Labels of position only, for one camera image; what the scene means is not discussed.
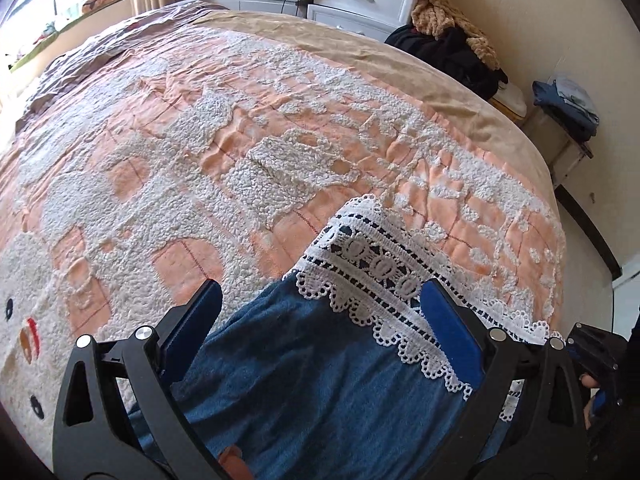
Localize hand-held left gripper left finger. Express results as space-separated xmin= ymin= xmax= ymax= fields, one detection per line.
xmin=52 ymin=280 xmax=224 ymax=480

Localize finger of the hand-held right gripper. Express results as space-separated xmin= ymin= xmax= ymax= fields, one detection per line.
xmin=566 ymin=323 xmax=629 ymax=380

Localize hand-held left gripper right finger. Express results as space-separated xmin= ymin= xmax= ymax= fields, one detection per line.
xmin=420 ymin=280 xmax=587 ymax=480

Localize blue pants with lace hems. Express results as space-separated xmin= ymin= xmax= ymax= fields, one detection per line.
xmin=127 ymin=192 xmax=551 ymax=480

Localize person's right hand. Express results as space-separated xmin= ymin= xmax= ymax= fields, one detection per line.
xmin=579 ymin=374 xmax=601 ymax=431

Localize peach and white quilt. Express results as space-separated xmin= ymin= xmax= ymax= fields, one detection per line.
xmin=0 ymin=0 xmax=569 ymax=472

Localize small dark stool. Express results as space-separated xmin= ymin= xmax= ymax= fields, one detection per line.
xmin=520 ymin=105 xmax=594 ymax=192

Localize white bag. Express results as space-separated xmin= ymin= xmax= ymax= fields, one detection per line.
xmin=492 ymin=82 xmax=529 ymax=122

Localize folded blue and grey clothes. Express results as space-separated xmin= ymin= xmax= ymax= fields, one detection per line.
xmin=531 ymin=74 xmax=600 ymax=142

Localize dark clothes pile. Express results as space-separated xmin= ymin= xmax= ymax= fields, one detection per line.
xmin=385 ymin=22 xmax=510 ymax=102

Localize yellow knit blanket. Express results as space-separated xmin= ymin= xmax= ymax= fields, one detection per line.
xmin=411 ymin=0 xmax=501 ymax=69

